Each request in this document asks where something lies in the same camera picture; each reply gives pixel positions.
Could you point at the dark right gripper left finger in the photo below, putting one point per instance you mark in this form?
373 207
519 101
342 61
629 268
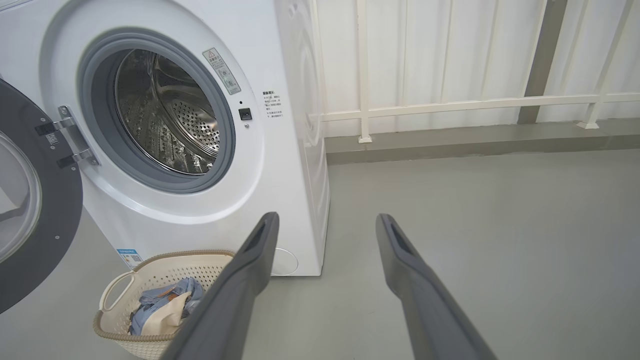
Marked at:
235 300

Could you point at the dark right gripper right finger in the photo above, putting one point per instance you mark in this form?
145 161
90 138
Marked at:
425 310

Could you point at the blue garment with cream panel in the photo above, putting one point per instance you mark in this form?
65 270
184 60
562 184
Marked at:
160 310

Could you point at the black round glass washer door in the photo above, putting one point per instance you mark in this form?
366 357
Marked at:
55 240

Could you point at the cream perforated laundry basket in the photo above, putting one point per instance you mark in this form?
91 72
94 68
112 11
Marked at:
165 267

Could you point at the white front-load washing machine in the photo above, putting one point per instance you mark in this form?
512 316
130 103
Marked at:
280 175

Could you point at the black door latch socket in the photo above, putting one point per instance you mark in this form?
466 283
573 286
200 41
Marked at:
245 114

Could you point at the metal door hinge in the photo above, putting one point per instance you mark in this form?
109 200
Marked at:
75 135

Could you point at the grey rubber door gasket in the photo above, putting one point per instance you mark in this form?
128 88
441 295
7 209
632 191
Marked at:
97 100

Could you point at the round white filter cover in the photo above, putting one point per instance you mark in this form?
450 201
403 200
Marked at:
287 262

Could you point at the blue energy label sticker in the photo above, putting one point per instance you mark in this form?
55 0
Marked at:
130 259

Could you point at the perforated steel drum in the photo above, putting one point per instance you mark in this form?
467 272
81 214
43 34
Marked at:
165 120

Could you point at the white metal railing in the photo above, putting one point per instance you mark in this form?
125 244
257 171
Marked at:
450 106

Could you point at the grey warning sticker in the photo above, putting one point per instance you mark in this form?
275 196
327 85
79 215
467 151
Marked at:
221 71

